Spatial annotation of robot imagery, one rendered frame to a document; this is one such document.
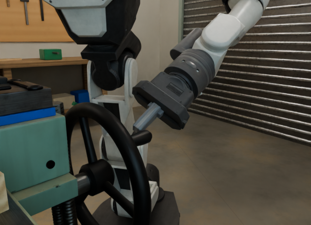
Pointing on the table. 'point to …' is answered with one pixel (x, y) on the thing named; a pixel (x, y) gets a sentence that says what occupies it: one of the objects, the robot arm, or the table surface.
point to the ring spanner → (25, 84)
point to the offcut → (3, 194)
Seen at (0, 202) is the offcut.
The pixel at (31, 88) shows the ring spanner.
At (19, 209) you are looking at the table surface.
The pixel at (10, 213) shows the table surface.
